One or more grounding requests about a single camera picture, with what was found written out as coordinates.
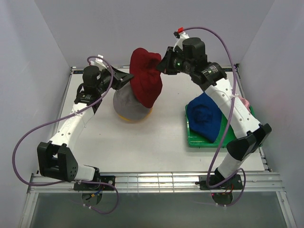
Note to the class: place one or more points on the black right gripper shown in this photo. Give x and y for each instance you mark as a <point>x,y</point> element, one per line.
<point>164,66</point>

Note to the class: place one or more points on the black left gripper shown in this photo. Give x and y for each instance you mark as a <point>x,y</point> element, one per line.
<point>120,78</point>

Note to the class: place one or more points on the dark red beanie hat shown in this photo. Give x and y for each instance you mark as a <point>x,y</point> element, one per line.
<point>146,82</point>

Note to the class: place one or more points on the grey bucket hat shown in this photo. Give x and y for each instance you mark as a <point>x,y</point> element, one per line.
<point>127,105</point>

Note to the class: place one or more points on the yellow bucket hat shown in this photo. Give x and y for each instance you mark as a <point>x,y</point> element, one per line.
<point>133,120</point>

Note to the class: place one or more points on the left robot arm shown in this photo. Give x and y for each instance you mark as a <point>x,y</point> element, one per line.
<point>55,157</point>

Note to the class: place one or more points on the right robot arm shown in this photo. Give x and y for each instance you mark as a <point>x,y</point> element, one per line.
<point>214,82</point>

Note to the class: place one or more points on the blue beanie hat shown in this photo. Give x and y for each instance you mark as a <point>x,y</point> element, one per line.
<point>204,117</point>

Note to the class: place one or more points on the green plastic tray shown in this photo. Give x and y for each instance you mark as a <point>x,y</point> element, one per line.
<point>242,121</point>

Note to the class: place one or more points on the pink hat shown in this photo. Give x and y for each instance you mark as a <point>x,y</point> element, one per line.
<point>245,103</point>

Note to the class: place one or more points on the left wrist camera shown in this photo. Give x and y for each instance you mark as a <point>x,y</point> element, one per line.
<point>97,62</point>

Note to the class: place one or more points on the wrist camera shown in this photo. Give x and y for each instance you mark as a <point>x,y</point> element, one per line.
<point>180,36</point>
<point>97,62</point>

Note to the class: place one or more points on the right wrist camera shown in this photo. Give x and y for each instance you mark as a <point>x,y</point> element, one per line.
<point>180,36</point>

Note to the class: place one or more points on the aluminium front rail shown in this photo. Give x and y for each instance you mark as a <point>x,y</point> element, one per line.
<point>184,182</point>

